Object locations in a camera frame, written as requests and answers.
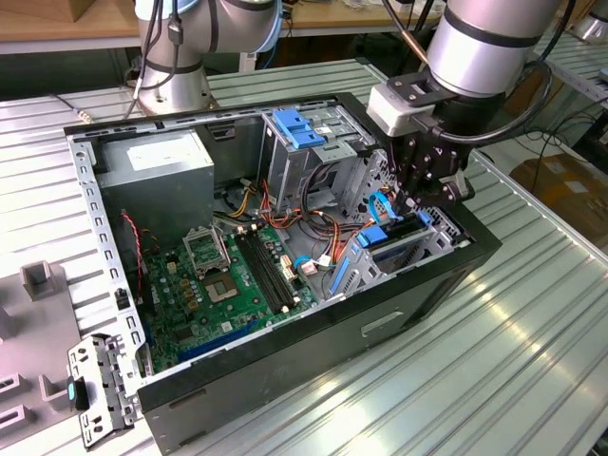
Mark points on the CPU socket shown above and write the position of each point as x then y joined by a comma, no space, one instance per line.
221,290

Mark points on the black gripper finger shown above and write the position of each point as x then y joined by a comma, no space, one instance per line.
456,195
396,161

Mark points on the grey optical drive cage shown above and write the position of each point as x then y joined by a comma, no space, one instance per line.
290,171

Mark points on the grey card retention bracket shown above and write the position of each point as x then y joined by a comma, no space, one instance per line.
95,363

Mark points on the large brown cardboard box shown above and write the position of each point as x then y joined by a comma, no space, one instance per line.
570,199

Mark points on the wooden desk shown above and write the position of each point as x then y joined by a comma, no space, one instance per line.
332,21

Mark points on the black open PC case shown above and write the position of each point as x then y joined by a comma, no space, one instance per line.
285,366

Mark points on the blue expansion slot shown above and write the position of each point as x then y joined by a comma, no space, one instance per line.
214,340

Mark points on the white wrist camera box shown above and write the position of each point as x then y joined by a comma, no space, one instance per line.
394,111

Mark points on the blue plastic drive latch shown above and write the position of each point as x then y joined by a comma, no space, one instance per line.
297,127

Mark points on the green motherboard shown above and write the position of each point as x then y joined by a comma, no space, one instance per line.
237,313

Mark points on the metal slat side table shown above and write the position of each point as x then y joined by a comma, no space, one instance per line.
584,66

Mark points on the black RAM slot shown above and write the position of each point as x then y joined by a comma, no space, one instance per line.
256,268
270,268
263,268
277,268

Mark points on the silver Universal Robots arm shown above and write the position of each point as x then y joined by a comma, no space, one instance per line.
484,47

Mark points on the grey part rack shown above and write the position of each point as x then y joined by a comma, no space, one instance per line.
43,332

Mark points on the black latch with blue tab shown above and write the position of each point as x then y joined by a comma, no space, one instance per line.
71,392

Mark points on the hard disk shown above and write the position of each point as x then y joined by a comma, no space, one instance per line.
373,236

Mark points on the grey power supply unit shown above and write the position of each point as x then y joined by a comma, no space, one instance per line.
152,199

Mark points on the grey metal disk bay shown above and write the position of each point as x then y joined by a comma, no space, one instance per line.
361,278

